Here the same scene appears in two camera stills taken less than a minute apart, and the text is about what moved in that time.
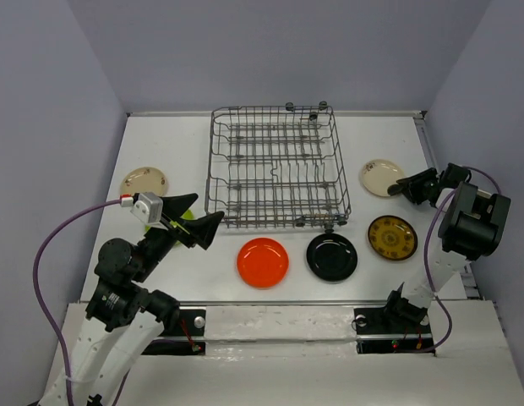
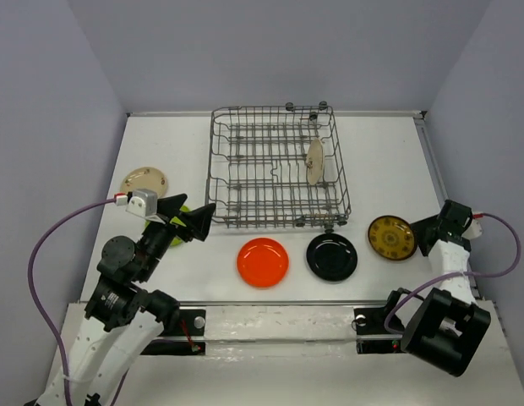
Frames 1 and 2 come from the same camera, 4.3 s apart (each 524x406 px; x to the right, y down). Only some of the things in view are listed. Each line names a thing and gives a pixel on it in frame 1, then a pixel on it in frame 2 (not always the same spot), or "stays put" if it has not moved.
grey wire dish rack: (273, 167) stays put
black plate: (331, 257) stays put
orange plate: (262, 262) stays put
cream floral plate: (378, 174) → (315, 161)
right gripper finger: (423, 178) → (426, 227)
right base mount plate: (378, 331) stays put
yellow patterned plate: (392, 237) stays put
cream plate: (144, 179) stays put
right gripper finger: (400, 189) → (427, 244)
